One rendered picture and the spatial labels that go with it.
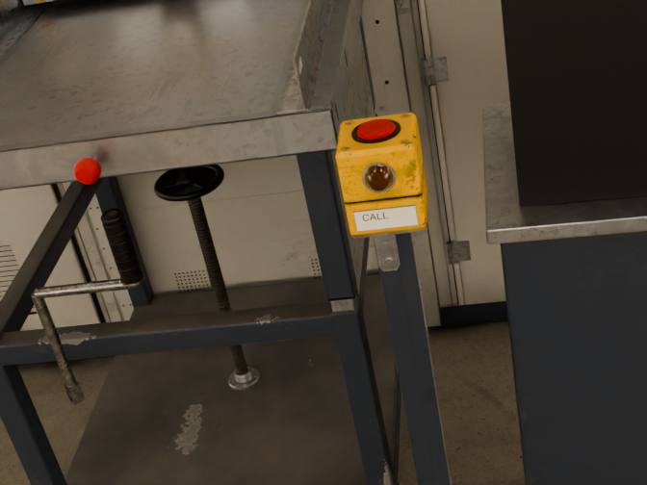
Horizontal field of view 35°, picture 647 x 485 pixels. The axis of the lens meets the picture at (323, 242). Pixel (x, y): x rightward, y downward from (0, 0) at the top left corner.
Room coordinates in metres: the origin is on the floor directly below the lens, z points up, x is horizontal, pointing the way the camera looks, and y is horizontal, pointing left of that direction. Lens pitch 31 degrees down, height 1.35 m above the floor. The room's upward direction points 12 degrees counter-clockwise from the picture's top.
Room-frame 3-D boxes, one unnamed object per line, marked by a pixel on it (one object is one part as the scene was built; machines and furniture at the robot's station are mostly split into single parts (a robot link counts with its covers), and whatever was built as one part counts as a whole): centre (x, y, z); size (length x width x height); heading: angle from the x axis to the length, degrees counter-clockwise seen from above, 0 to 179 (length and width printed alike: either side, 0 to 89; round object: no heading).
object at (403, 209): (0.94, -0.07, 0.85); 0.08 x 0.08 x 0.10; 79
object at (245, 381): (1.54, 0.20, 0.18); 0.06 x 0.06 x 0.02
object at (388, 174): (0.90, -0.07, 0.87); 0.03 x 0.01 x 0.03; 79
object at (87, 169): (1.18, 0.27, 0.82); 0.04 x 0.03 x 0.03; 169
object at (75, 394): (1.20, 0.32, 0.60); 0.17 x 0.03 x 0.30; 79
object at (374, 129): (0.95, -0.07, 0.90); 0.04 x 0.04 x 0.02
